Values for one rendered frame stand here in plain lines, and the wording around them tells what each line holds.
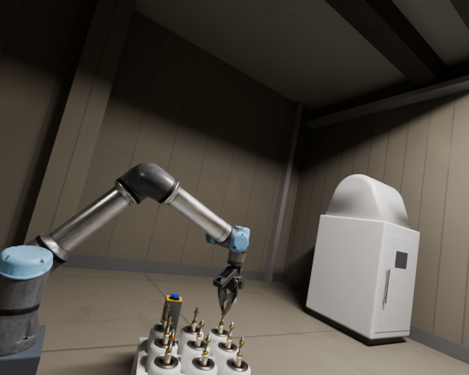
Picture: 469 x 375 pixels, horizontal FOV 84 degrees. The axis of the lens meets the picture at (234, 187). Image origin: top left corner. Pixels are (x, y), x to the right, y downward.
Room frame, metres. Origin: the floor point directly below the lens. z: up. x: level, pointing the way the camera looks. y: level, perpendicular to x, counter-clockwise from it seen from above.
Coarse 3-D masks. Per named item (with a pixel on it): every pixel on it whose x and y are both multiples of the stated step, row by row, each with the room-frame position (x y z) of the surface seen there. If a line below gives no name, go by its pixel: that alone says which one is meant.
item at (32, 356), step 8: (40, 328) 0.83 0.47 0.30; (40, 336) 0.78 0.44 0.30; (40, 344) 0.75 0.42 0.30; (24, 352) 0.70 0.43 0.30; (32, 352) 0.71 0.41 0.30; (40, 352) 0.72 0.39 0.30; (0, 360) 0.66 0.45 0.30; (8, 360) 0.67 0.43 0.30; (16, 360) 0.68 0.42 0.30; (24, 360) 0.68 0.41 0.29; (32, 360) 0.69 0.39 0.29; (0, 368) 0.66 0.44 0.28; (8, 368) 0.67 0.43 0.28; (16, 368) 0.68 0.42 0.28; (24, 368) 0.69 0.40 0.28; (32, 368) 0.69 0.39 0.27
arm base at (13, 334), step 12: (0, 312) 0.67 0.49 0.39; (12, 312) 0.68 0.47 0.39; (24, 312) 0.70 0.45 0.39; (36, 312) 0.75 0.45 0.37; (0, 324) 0.67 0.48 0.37; (12, 324) 0.69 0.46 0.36; (24, 324) 0.71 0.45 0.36; (36, 324) 0.75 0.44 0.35; (0, 336) 0.67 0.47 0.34; (12, 336) 0.68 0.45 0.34; (24, 336) 0.72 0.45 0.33; (36, 336) 0.75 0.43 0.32; (0, 348) 0.67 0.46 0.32; (12, 348) 0.68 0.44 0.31; (24, 348) 0.71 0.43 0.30
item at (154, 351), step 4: (152, 344) 0.97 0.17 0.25; (176, 344) 1.00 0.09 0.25; (152, 348) 0.96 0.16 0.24; (156, 348) 0.95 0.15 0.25; (160, 348) 0.95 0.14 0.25; (172, 348) 0.97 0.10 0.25; (176, 348) 0.99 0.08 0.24; (152, 352) 0.96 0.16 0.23; (156, 352) 0.95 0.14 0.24; (160, 352) 0.94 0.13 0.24; (164, 352) 0.95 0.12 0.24; (172, 352) 0.96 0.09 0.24; (148, 356) 0.97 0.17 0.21; (152, 356) 0.95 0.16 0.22; (148, 360) 0.96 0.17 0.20; (148, 364) 0.96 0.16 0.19; (148, 368) 0.96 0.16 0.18
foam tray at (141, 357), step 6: (138, 342) 1.12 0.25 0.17; (144, 342) 1.12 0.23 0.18; (138, 348) 1.07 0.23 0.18; (144, 348) 1.07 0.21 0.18; (138, 354) 1.03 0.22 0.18; (144, 354) 1.03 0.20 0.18; (138, 360) 0.99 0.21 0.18; (144, 360) 1.00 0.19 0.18; (180, 360) 1.06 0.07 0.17; (138, 366) 0.96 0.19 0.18; (144, 366) 0.97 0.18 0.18; (132, 372) 1.11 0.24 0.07; (138, 372) 0.93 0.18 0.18; (144, 372) 0.93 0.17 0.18
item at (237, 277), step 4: (228, 260) 1.17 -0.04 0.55; (232, 264) 1.15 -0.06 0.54; (236, 264) 1.15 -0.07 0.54; (240, 264) 1.16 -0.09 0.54; (236, 268) 1.17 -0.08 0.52; (240, 268) 1.20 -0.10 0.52; (240, 272) 1.20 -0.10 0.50; (236, 276) 1.18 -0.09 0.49; (240, 276) 1.21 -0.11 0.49; (232, 280) 1.15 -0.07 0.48; (236, 280) 1.15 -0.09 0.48; (240, 280) 1.18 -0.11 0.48; (228, 284) 1.16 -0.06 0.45; (232, 284) 1.15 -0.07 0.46; (236, 284) 1.15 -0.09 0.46; (240, 284) 1.19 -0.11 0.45; (224, 288) 1.17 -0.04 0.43; (228, 288) 1.15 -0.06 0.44; (232, 288) 1.14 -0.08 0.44; (240, 288) 1.19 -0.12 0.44
